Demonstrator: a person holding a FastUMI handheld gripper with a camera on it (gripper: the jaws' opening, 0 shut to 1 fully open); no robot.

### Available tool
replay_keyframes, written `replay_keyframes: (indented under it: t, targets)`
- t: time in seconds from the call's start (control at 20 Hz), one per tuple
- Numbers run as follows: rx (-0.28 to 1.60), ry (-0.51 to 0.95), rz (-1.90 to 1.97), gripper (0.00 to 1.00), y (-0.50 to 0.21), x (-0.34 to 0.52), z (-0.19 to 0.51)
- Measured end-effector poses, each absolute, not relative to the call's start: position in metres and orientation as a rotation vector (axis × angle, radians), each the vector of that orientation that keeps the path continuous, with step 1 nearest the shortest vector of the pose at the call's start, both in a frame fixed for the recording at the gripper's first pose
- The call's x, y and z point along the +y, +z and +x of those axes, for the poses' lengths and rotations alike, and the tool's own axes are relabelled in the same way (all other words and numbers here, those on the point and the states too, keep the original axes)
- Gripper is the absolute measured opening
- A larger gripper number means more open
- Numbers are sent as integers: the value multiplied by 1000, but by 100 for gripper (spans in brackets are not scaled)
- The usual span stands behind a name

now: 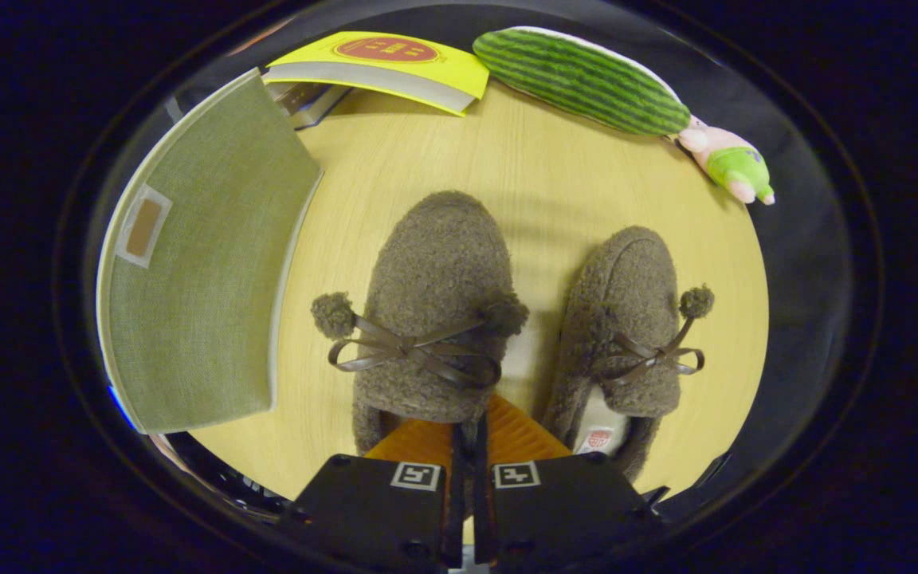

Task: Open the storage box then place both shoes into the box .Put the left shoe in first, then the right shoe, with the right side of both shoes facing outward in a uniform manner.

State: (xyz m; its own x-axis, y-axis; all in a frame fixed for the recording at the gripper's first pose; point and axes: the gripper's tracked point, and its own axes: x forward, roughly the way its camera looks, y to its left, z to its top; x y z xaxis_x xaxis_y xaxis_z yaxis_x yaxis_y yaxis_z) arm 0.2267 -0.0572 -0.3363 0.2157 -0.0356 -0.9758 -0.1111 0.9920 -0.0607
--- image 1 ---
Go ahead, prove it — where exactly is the brown fuzzy shoe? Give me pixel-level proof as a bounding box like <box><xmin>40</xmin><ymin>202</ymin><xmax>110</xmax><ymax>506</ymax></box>
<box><xmin>312</xmin><ymin>190</ymin><xmax>530</xmax><ymax>457</ymax></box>
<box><xmin>543</xmin><ymin>226</ymin><xmax>715</xmax><ymax>483</ymax></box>

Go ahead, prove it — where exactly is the pink and green plush toy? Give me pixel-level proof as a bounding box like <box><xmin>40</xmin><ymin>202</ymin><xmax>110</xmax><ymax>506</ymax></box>
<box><xmin>678</xmin><ymin>116</ymin><xmax>776</xmax><ymax>206</ymax></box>

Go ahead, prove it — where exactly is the green fabric storage box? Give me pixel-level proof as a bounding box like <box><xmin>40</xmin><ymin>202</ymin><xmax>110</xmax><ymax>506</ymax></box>
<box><xmin>95</xmin><ymin>68</ymin><xmax>324</xmax><ymax>435</ymax></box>

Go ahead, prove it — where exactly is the watermelon plush toy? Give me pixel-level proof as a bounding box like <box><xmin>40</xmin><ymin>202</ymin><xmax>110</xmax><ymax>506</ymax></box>
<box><xmin>473</xmin><ymin>26</ymin><xmax>692</xmax><ymax>136</ymax></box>

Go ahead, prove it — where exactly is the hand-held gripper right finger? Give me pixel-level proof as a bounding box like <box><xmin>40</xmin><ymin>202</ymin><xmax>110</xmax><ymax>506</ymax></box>
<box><xmin>473</xmin><ymin>393</ymin><xmax>667</xmax><ymax>571</ymax></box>

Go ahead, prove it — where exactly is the yellow book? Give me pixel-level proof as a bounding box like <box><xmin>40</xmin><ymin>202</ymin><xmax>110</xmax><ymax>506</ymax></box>
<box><xmin>262</xmin><ymin>30</ymin><xmax>490</xmax><ymax>117</ymax></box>

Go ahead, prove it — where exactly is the dark grey book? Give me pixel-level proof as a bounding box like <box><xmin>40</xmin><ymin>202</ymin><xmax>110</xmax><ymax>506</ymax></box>
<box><xmin>272</xmin><ymin>80</ymin><xmax>352</xmax><ymax>130</ymax></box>

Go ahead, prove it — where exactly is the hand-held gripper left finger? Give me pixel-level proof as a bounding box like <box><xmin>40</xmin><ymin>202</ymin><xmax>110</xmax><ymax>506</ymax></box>
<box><xmin>284</xmin><ymin>419</ymin><xmax>466</xmax><ymax>571</ymax></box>

